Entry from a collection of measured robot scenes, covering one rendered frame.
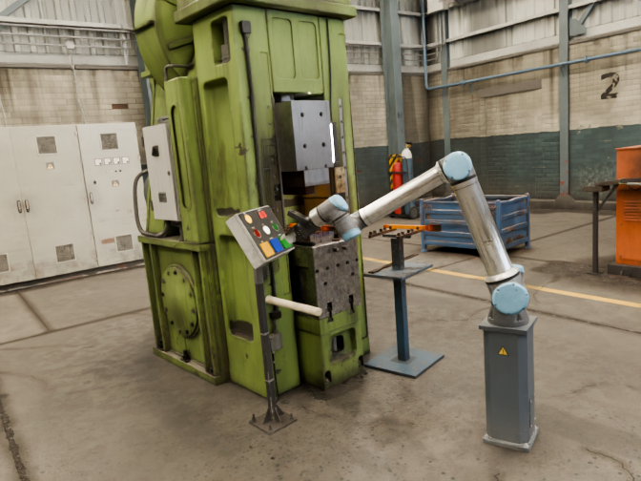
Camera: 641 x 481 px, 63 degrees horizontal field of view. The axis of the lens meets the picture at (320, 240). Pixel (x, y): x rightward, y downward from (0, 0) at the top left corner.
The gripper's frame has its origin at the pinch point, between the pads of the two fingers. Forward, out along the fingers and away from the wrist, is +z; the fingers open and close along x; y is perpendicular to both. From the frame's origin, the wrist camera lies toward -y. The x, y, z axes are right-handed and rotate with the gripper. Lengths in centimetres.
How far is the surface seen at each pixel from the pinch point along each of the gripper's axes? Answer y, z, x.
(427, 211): 33, 44, 467
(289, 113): -62, -19, 52
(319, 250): 13, 13, 54
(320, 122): -51, -25, 70
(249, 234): -9.6, 11.1, -6.6
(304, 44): -98, -40, 82
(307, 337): 55, 53, 56
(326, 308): 46, 30, 56
